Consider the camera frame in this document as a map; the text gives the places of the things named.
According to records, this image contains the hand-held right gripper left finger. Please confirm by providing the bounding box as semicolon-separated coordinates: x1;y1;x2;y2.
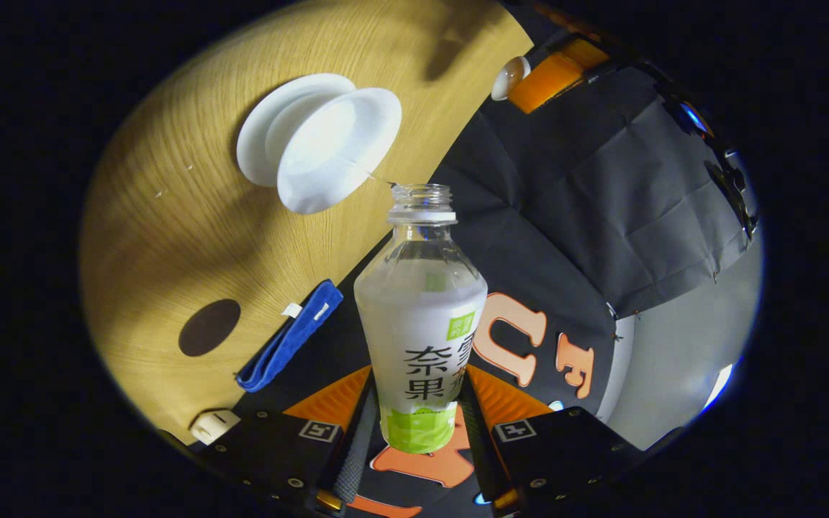
209;363;376;515

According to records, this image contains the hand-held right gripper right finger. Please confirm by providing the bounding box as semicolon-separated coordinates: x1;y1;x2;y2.
460;363;645;515

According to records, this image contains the clear water bottle white label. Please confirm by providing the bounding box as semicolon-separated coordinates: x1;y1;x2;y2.
353;183;489;455

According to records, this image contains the dark round coaster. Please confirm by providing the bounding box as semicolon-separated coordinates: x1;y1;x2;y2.
178;299;242;358

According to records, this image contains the white teacup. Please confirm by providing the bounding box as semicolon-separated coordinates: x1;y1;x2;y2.
276;87;403;215

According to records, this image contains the blue folded cloth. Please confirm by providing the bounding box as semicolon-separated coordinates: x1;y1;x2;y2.
235;279;344;393

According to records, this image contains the white toaster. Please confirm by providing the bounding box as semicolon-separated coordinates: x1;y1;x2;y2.
189;409;241;446

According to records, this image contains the white saucer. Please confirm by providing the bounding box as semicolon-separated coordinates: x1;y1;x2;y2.
236;73;358;189

